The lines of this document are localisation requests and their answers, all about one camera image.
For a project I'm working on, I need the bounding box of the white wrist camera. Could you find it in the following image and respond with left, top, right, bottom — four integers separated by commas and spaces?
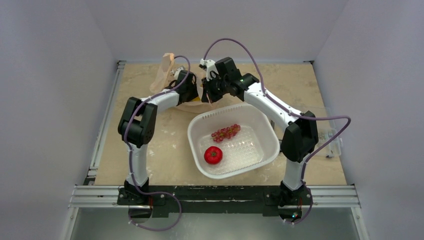
199, 58, 219, 82
171, 66, 185, 79

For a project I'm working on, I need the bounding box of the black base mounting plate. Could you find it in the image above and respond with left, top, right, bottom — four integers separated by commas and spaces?
116, 185, 313, 221

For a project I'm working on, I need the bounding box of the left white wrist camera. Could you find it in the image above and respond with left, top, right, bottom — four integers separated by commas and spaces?
171, 66, 185, 79

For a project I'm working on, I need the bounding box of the aluminium rail frame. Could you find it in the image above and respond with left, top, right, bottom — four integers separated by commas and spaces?
61, 62, 367, 240

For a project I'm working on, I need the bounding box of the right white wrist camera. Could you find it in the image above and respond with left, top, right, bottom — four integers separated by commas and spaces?
199, 58, 219, 82

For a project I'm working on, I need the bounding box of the red fake grape bunch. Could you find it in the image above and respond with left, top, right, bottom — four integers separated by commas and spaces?
210, 124, 241, 143

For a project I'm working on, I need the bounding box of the white plastic basket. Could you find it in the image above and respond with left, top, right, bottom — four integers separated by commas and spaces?
187, 103, 280, 180

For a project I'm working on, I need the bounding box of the red fake fruit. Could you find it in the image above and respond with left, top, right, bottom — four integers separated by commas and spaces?
203, 146, 223, 165

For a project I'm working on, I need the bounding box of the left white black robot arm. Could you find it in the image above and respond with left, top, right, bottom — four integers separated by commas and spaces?
118, 70, 198, 205

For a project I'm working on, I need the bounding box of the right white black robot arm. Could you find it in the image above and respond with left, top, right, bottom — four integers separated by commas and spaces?
199, 57, 318, 204

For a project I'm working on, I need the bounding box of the orange translucent plastic bag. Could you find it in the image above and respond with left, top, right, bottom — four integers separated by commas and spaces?
149, 53, 218, 114

